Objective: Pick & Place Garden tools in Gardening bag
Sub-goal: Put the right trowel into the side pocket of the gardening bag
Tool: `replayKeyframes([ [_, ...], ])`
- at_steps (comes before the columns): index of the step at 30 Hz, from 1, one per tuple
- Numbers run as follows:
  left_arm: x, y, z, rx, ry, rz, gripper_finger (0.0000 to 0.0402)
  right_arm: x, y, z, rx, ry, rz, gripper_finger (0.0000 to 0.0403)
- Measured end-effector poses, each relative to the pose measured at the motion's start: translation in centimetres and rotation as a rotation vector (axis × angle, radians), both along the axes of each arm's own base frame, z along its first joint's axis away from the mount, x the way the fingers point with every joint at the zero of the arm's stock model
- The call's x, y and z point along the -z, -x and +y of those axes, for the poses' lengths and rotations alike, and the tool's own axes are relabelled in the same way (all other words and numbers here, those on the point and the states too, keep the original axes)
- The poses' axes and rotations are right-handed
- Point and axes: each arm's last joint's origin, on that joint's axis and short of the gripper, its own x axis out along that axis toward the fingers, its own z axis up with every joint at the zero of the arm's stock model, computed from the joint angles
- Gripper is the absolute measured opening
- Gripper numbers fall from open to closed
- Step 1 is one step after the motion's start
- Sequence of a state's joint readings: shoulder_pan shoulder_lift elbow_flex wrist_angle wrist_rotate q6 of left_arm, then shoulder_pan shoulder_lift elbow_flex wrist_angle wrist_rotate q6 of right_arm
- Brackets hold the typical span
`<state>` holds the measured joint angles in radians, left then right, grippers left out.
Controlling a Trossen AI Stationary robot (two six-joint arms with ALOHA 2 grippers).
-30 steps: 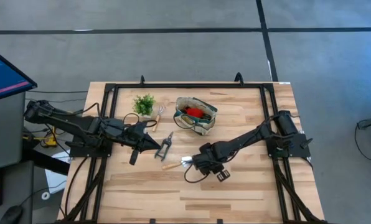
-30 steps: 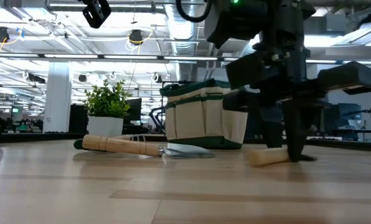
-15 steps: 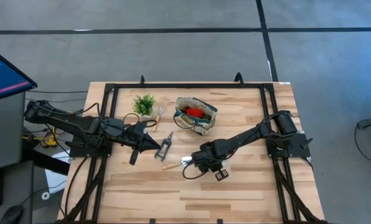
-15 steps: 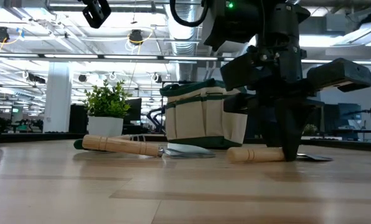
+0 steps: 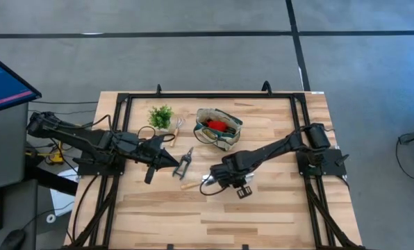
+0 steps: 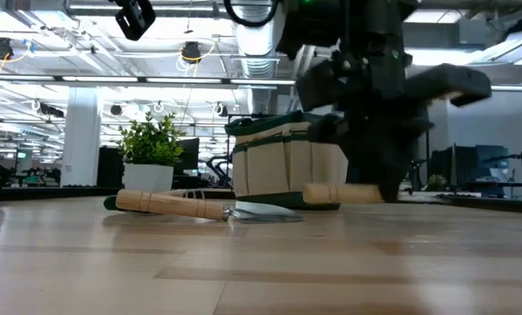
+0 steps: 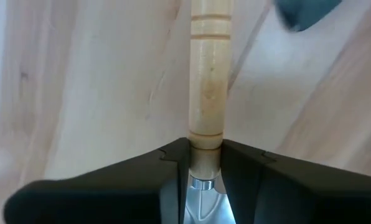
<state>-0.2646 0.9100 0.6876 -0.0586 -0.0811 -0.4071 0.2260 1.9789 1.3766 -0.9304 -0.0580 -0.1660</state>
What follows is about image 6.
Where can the green plant in white pot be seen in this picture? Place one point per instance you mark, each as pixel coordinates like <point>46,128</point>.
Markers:
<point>149,177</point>

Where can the dark cabinet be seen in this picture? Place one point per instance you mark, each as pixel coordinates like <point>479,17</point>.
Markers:
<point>110,168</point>

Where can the small potted plant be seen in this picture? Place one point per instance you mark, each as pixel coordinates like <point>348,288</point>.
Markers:
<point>437,181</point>

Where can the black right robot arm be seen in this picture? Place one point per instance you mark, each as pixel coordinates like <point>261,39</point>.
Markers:
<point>353,22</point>

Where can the background black robot arm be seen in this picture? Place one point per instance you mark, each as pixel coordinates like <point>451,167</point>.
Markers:
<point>219,172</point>

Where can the dark computer monitor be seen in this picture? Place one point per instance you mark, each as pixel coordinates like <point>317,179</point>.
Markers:
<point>456,166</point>
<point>188,153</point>

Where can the white column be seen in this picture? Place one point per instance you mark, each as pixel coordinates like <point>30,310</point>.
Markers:
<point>80,144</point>

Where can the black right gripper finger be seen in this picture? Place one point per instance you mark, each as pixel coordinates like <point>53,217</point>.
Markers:
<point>366,140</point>
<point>405,140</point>

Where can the beige green gardening bag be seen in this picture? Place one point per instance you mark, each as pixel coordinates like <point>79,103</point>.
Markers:
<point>270,166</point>

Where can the monitor on arm mount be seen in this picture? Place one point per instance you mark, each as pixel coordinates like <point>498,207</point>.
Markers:
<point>491,162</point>

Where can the silver ventilation duct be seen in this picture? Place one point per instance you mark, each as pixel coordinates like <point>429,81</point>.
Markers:
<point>256,48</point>

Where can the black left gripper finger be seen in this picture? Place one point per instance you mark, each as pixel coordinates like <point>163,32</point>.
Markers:
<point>135,17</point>

